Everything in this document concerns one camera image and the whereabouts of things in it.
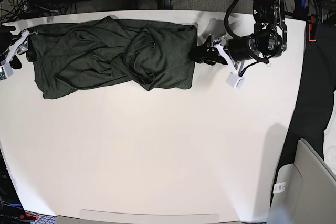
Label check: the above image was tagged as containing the red black tool bottom-left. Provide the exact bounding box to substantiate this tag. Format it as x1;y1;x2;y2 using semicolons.
19;213;38;222

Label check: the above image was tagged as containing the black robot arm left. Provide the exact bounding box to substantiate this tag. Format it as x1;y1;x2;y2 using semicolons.
220;0;287;64

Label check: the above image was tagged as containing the dark green long-sleeve shirt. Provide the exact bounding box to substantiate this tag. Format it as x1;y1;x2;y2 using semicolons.
28;16;197;99

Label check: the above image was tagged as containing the grey plastic bin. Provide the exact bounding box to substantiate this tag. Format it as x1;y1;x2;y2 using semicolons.
267;139;335;223

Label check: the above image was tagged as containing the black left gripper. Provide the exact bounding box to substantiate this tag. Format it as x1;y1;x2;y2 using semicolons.
189;37;252;66

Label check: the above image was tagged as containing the orange black clamp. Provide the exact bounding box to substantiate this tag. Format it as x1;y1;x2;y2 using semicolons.
308;14;318;42

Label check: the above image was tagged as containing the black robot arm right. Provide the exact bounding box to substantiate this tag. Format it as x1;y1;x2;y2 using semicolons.
1;25;37;69

